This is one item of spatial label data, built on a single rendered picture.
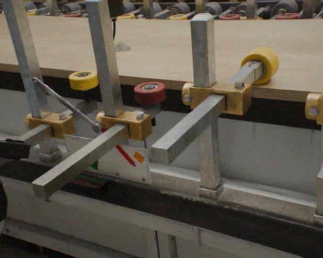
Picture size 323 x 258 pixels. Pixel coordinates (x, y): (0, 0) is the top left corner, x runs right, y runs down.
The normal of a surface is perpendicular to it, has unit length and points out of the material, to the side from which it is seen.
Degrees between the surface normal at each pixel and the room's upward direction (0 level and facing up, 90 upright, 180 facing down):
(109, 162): 90
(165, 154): 90
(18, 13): 90
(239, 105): 90
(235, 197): 0
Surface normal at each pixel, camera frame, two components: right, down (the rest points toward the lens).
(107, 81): -0.49, 0.41
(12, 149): 0.85, 0.13
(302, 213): -0.09, -0.90
